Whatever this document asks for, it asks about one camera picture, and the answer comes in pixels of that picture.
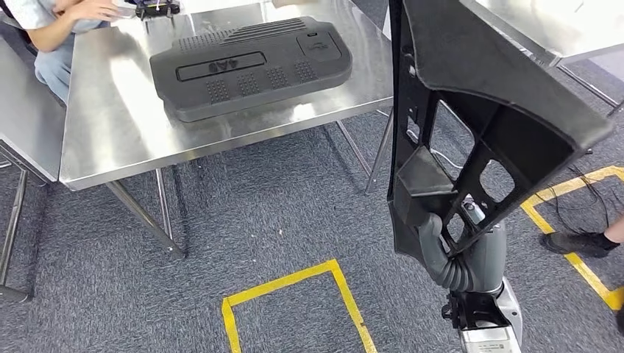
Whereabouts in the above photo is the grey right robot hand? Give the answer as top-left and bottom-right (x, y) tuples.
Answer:
(418, 194), (508, 294)

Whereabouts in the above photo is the black plastic plate frame part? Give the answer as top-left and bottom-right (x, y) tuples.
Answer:
(387, 0), (614, 266)

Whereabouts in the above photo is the standing person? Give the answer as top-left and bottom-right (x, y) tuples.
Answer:
(539, 214), (624, 337)

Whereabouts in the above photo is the yellow floor tape square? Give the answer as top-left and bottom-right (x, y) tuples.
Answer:
(520, 165), (624, 312)
(221, 259), (379, 353)

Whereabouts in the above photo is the stainless steel table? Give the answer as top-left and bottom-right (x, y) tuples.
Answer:
(458, 0), (624, 118)
(58, 0), (395, 259)
(0, 36), (67, 303)

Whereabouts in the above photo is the black foam engine cover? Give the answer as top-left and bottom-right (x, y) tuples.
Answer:
(149, 15), (353, 124)

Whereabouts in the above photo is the black remote controller with antennas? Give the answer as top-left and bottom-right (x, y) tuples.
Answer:
(127, 0), (181, 21)

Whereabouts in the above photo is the seated person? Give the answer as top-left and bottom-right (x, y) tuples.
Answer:
(0, 0), (123, 106)

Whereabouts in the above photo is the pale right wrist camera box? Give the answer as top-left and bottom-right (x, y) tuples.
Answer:
(458, 325), (522, 353)

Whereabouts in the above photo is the black floor cable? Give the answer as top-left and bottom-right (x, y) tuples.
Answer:
(550, 165), (616, 236)

